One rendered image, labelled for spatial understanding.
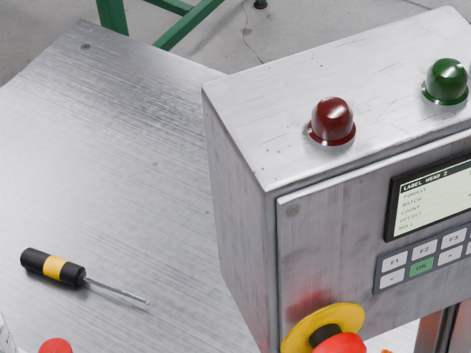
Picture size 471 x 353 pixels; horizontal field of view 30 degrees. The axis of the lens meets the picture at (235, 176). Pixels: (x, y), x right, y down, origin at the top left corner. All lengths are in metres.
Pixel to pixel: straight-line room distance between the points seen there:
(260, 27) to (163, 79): 1.43
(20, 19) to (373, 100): 2.63
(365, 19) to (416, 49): 2.40
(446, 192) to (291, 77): 0.11
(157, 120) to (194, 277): 0.31
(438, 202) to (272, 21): 2.43
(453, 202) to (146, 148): 0.90
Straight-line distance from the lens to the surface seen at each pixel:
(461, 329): 0.70
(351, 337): 0.56
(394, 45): 0.54
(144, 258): 1.24
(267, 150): 0.47
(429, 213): 0.52
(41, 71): 1.55
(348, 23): 2.92
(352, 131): 0.47
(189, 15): 2.65
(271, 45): 2.83
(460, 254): 0.58
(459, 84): 0.49
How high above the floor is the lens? 1.82
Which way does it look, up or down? 48 degrees down
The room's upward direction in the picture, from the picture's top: 4 degrees counter-clockwise
